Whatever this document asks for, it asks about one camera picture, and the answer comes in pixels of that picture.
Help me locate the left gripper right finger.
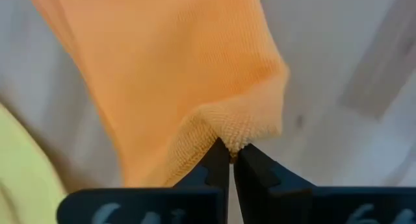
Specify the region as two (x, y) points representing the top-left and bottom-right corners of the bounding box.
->
(233, 143), (416, 224)

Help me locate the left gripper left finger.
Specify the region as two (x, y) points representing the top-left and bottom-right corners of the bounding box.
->
(57, 137), (231, 224)

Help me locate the orange microfiber towel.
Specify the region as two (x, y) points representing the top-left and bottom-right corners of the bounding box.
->
(25, 0), (290, 188)

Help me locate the translucent yellow-green plastic bin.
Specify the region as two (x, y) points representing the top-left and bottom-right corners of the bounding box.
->
(0, 103), (68, 224)

